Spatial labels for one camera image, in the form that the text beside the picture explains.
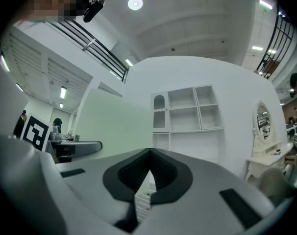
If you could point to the white drawer cabinet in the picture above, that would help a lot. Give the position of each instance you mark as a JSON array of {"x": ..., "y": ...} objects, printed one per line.
[{"x": 143, "y": 199}]

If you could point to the white vanity table with mirror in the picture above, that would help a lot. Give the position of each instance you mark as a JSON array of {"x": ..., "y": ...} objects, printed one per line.
[{"x": 263, "y": 143}]

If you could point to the person's head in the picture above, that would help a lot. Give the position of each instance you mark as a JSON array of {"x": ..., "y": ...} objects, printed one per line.
[{"x": 53, "y": 1}]

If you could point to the white shelf unit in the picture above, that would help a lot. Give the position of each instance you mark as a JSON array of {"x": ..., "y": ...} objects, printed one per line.
[{"x": 185, "y": 116}]

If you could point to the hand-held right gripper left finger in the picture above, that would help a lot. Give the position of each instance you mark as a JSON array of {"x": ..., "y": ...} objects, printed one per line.
[{"x": 94, "y": 180}]

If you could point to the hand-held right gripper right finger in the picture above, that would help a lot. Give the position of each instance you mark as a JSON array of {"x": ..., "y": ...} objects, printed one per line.
[{"x": 202, "y": 195}]

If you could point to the beige chair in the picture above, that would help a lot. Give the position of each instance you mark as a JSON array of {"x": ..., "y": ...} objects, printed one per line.
[{"x": 276, "y": 182}]

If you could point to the small dark object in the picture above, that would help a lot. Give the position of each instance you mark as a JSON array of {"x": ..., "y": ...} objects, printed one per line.
[{"x": 277, "y": 152}]

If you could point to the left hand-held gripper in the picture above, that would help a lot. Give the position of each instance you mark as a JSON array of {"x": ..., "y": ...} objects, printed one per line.
[{"x": 23, "y": 180}]

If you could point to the black balcony railing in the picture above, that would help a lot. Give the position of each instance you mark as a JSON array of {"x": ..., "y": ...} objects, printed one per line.
[
  {"x": 89, "y": 45},
  {"x": 278, "y": 43}
]

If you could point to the round ceiling light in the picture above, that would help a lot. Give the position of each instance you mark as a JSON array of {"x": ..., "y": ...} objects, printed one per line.
[{"x": 135, "y": 3}]

